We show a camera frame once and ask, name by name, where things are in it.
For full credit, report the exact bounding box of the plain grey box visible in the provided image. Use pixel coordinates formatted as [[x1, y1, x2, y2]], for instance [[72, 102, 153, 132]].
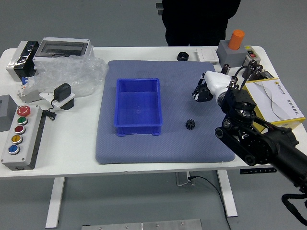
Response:
[[0, 94, 19, 133]]

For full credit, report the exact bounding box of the white blue circuit breaker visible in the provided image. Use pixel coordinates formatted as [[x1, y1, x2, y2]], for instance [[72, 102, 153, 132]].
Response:
[[16, 76, 43, 104]]

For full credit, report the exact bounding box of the black adapter cord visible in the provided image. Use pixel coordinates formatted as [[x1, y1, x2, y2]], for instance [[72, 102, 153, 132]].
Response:
[[42, 97, 58, 121]]

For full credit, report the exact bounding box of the white black enclosure box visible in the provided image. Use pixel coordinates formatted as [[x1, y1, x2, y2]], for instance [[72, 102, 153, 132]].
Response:
[[5, 40, 40, 82]]

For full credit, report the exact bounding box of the black round nut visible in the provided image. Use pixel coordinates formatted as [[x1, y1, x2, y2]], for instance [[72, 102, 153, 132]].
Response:
[[177, 51, 190, 62]]

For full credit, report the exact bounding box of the grey five-button control station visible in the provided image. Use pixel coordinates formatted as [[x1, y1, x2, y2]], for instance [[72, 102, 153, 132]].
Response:
[[0, 104, 44, 171]]

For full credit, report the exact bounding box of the white black adapter socket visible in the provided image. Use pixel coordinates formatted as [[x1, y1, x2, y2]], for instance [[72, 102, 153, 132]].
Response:
[[38, 92, 76, 111]]

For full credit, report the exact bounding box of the yellow white cardboard box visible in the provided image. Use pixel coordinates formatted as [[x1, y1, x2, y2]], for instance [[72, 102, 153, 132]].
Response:
[[242, 78, 307, 135]]

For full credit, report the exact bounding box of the silver metal plate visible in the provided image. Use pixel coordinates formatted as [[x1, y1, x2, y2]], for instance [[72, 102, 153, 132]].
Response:
[[81, 218, 202, 230]]

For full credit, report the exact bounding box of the person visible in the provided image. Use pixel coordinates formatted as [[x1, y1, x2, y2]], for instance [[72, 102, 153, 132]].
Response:
[[162, 0, 242, 47]]

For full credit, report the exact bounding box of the white red-black button switch box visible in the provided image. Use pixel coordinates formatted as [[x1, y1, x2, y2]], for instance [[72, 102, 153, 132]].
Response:
[[241, 45, 261, 69]]

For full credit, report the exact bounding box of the white wall switch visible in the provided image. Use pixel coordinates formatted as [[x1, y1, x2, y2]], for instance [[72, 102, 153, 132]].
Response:
[[196, 47, 220, 64]]

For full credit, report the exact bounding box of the white table leg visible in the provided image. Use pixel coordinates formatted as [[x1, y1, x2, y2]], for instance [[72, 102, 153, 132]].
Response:
[[216, 170, 238, 218], [45, 177, 66, 229]]

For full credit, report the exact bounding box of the black power cable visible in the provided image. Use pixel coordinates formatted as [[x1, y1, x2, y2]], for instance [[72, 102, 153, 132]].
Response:
[[188, 176, 232, 230]]

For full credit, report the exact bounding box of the blue plastic bin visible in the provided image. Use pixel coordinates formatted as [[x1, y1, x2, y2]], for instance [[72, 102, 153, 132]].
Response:
[[113, 78, 164, 137]]

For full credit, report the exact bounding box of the grey block holder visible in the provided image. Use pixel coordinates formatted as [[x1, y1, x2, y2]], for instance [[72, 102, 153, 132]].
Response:
[[217, 39, 248, 68]]

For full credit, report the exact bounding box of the black power adapter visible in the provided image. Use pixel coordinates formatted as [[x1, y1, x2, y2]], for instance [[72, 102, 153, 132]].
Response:
[[53, 82, 72, 101]]

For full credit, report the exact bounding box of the grey distribution box clear cover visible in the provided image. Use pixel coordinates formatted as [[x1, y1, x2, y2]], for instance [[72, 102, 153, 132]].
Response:
[[33, 36, 95, 70]]

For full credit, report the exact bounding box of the grey under-table control box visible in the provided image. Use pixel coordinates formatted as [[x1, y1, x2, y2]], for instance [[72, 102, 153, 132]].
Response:
[[175, 171, 195, 187]]

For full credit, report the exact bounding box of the grey-blue padded mat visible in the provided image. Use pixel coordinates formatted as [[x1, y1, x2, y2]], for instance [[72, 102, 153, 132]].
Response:
[[95, 59, 236, 165]]

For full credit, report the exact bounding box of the orange cylinder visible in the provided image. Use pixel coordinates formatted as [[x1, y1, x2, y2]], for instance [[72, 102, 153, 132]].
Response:
[[227, 29, 246, 51]]

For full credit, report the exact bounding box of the black yellow small component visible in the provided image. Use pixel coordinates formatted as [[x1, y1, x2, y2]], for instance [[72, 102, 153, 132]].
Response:
[[261, 69, 276, 80]]

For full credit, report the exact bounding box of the clear plastic bag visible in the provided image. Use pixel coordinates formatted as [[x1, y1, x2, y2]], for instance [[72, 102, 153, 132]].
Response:
[[23, 54, 110, 98]]

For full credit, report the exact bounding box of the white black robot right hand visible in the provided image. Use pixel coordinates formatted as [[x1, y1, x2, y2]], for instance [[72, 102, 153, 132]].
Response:
[[191, 70, 232, 104]]

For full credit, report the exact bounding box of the black table control panel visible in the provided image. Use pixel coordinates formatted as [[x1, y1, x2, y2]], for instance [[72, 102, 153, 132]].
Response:
[[239, 167, 276, 175]]

